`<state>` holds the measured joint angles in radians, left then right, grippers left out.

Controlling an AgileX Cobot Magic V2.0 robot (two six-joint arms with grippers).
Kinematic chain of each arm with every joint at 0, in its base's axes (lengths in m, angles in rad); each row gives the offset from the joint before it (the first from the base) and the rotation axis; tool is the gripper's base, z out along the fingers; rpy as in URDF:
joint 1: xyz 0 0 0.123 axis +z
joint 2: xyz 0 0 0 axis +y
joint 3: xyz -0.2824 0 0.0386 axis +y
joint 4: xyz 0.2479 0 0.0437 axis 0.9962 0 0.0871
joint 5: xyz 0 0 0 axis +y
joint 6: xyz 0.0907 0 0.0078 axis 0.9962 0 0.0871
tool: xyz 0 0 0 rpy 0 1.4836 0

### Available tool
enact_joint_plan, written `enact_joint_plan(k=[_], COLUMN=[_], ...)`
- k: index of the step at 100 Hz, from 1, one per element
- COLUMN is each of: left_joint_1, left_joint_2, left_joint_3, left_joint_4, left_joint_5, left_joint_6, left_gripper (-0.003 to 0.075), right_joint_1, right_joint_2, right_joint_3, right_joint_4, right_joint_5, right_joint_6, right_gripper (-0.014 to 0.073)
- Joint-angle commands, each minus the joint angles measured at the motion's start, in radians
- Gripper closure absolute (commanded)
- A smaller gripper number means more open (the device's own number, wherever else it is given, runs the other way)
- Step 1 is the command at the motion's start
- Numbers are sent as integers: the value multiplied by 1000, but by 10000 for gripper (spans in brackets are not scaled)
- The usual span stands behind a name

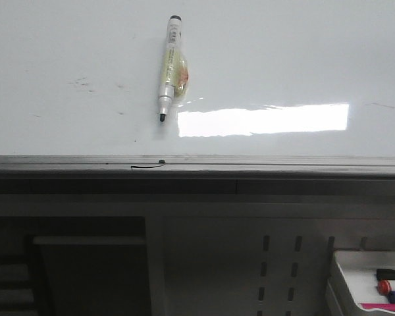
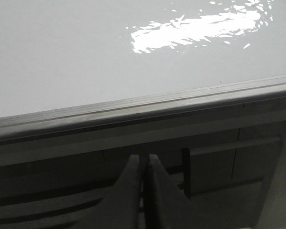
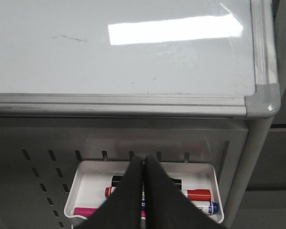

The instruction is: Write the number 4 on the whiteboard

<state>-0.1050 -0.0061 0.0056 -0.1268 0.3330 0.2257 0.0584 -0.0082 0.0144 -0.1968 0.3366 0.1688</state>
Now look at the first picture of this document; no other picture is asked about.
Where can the white black-tipped whiteboard marker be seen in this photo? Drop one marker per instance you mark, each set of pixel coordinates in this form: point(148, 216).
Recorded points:
point(174, 69)

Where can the white whiteboard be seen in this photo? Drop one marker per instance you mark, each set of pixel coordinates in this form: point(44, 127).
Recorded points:
point(266, 78)

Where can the white slotted pegboard panel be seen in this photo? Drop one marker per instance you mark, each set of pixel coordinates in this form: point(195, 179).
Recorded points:
point(256, 265)

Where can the white plastic storage tray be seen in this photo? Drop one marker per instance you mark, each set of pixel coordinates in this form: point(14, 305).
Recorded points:
point(353, 281)

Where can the black marker in tray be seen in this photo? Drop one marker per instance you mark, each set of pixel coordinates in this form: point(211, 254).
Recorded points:
point(385, 274)

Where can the red capped marker in tray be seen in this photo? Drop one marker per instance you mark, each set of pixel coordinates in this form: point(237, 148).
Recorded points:
point(385, 287)

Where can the pink item in tray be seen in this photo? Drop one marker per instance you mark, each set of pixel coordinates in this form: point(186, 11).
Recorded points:
point(379, 306)

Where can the grey aluminium whiteboard frame rail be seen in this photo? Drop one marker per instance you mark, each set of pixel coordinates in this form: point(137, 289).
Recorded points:
point(196, 174)

